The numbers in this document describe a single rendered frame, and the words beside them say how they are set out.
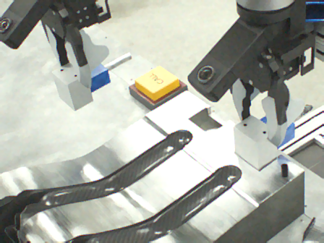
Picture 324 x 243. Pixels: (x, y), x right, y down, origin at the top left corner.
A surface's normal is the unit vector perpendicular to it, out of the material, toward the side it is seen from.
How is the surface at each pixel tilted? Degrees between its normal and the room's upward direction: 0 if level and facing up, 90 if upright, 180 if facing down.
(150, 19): 1
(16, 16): 28
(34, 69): 0
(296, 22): 90
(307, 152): 0
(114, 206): 23
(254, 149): 89
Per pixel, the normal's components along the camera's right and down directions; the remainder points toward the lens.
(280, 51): -0.11, -0.75
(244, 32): -0.45, -0.43
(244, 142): -0.77, 0.47
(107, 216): 0.25, -0.89
